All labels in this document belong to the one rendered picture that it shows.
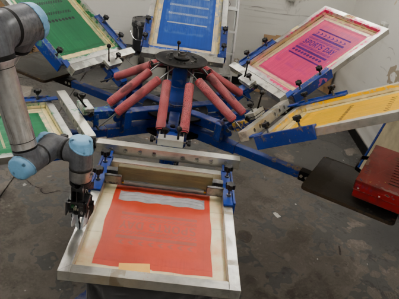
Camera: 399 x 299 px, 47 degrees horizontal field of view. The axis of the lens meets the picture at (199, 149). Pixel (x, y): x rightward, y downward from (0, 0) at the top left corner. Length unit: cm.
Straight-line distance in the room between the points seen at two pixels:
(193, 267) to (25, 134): 71
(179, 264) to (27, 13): 93
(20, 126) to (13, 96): 9
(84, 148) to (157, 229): 48
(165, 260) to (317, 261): 192
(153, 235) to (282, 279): 159
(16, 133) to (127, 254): 57
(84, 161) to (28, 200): 214
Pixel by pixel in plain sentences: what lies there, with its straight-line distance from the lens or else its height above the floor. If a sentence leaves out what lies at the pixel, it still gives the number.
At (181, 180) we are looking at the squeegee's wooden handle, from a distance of 196.
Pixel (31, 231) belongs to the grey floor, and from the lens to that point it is 333.
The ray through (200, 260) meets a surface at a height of 100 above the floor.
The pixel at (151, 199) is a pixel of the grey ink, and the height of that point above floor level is 99.
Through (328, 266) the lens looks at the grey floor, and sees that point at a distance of 341.
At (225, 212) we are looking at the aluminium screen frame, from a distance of 187.
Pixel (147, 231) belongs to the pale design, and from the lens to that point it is 176.
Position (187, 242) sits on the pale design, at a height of 100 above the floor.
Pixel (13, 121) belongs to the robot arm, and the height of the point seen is 149.
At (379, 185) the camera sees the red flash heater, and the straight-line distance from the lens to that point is 220.
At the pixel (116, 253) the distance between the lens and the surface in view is 165.
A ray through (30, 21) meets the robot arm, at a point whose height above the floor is 174.
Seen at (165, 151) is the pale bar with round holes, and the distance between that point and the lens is 216.
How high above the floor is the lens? 212
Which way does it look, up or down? 29 degrees down
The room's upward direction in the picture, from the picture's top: 9 degrees clockwise
